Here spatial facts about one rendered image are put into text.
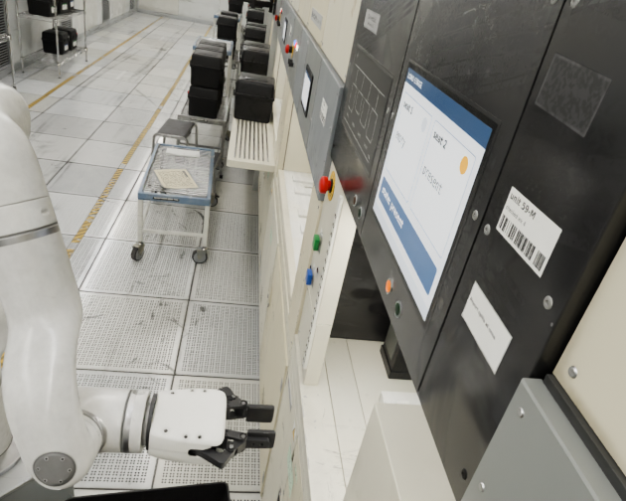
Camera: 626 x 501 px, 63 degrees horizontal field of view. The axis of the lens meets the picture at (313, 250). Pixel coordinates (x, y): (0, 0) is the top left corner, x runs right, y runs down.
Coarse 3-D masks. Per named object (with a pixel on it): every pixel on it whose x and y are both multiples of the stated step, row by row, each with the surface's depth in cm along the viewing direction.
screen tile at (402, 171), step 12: (408, 96) 67; (408, 108) 66; (420, 108) 62; (408, 120) 66; (420, 120) 62; (408, 132) 65; (420, 132) 61; (396, 144) 70; (420, 144) 61; (396, 156) 69; (420, 156) 60; (396, 168) 69; (408, 168) 64; (396, 180) 68; (408, 180) 63; (408, 192) 63
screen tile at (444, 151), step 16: (432, 144) 57; (448, 144) 53; (432, 160) 57; (448, 160) 52; (448, 176) 52; (416, 192) 60; (448, 192) 51; (416, 208) 60; (432, 208) 55; (448, 208) 51; (432, 224) 55; (448, 224) 51; (432, 240) 54
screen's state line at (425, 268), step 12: (384, 180) 74; (384, 192) 73; (384, 204) 73; (396, 204) 67; (396, 216) 67; (396, 228) 66; (408, 228) 62; (408, 240) 61; (408, 252) 61; (420, 252) 57; (420, 264) 57; (432, 264) 54; (420, 276) 56; (432, 276) 53
